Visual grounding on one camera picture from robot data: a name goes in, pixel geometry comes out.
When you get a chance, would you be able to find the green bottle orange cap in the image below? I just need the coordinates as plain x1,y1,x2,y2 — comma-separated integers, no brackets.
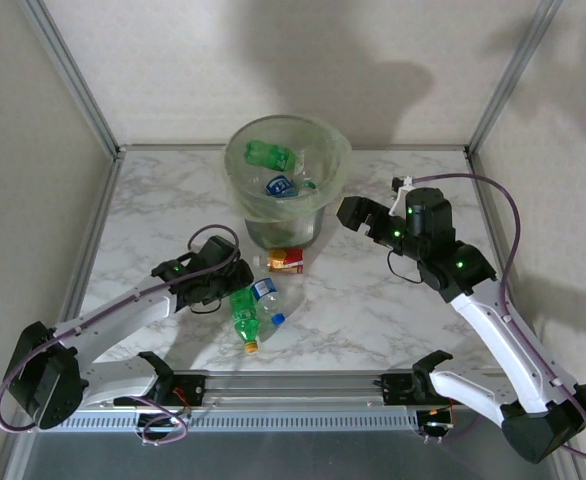
228,288,262,356

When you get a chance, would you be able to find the clear bottle blue label white cap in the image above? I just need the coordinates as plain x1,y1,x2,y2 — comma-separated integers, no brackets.
265,174,299,197

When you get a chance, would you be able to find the green bottle yellow cap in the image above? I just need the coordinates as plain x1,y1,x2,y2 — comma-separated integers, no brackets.
244,140,298,172

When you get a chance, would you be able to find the grey round waste bin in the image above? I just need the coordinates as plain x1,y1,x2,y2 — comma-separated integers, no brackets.
225,114,344,251

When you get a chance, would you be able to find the bottle with red-yellow label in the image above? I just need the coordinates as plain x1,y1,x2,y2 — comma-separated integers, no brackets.
251,248,306,276

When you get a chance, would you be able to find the small lit circuit board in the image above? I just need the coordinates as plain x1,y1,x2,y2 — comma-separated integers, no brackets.
416,408,458,432
136,412,187,436

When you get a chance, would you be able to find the grey metal panel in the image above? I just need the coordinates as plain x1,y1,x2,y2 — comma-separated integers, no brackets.
2,429,574,480

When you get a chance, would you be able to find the aluminium table edge rail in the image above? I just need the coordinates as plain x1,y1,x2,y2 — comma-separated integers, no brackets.
465,147,586,480
0,149,127,480
117,143,470,153

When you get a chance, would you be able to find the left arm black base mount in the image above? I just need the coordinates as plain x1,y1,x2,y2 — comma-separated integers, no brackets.
112,373,208,407

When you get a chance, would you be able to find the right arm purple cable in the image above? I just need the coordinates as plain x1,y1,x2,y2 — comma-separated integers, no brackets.
390,173,586,466

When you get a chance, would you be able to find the wide aluminium mounting rail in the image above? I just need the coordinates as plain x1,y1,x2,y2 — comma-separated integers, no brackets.
25,369,567,416

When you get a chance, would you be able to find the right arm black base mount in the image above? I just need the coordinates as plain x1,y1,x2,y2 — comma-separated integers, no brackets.
380,372,473,407

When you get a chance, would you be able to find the slotted grey cable duct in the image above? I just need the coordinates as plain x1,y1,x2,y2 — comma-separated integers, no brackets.
35,412,422,434

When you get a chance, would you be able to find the aluminium frame post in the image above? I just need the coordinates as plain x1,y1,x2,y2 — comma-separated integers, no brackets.
467,0,564,151
17,0,122,157

